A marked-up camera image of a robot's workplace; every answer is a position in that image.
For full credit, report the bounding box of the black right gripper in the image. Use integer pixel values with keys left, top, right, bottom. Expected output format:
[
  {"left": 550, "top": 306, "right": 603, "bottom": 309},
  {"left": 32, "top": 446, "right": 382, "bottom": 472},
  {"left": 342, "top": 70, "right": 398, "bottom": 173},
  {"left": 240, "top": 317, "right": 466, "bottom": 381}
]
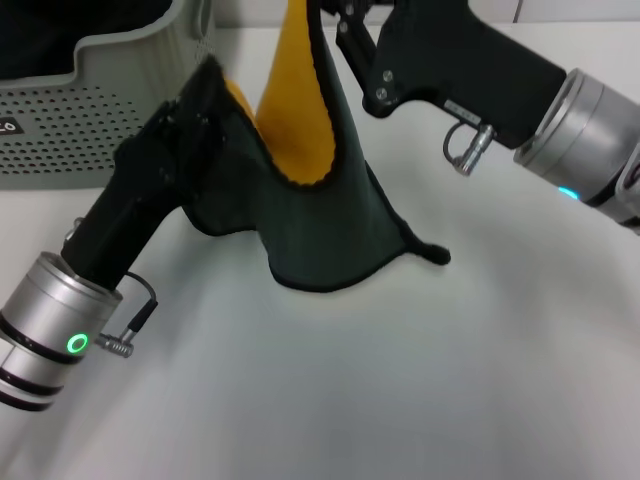
[{"left": 321, "top": 0, "right": 569, "bottom": 150}]

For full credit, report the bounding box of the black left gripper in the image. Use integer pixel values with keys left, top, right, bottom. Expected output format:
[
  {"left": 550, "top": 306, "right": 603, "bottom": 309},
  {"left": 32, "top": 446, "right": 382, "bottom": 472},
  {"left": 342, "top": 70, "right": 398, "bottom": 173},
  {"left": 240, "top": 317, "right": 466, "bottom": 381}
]
[{"left": 62, "top": 69, "right": 221, "bottom": 291}]

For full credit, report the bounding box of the yellow and dark green towel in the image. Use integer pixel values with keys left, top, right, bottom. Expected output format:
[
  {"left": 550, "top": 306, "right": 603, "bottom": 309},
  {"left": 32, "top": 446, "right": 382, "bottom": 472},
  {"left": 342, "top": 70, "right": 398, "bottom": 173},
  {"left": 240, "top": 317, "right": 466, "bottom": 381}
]
[{"left": 182, "top": 0, "right": 452, "bottom": 294}]

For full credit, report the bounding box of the grey-green perforated storage box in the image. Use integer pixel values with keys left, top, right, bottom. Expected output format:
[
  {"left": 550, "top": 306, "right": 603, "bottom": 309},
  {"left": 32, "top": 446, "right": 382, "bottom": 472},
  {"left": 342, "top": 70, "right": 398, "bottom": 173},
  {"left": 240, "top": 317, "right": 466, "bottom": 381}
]
[{"left": 0, "top": 0, "right": 217, "bottom": 191}]

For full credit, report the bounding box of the right gripper cable with connectors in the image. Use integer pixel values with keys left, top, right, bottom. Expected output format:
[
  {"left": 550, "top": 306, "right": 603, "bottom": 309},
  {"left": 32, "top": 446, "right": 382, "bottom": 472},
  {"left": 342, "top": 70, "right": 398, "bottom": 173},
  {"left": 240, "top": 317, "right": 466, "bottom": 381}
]
[{"left": 442, "top": 121, "right": 497, "bottom": 177}]

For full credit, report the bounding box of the gripper cable with connectors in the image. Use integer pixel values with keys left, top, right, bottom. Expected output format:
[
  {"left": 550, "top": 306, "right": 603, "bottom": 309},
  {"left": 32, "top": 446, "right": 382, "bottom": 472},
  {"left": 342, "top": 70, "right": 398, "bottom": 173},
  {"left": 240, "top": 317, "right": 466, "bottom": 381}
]
[
  {"left": 442, "top": 121, "right": 497, "bottom": 177},
  {"left": 67, "top": 217, "right": 159, "bottom": 360}
]

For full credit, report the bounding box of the left gripper cable with connectors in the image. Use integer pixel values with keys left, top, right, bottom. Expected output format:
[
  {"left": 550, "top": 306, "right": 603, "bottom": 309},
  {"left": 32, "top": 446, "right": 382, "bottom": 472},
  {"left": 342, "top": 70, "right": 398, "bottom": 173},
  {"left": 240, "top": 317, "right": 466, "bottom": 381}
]
[{"left": 67, "top": 217, "right": 159, "bottom": 360}]

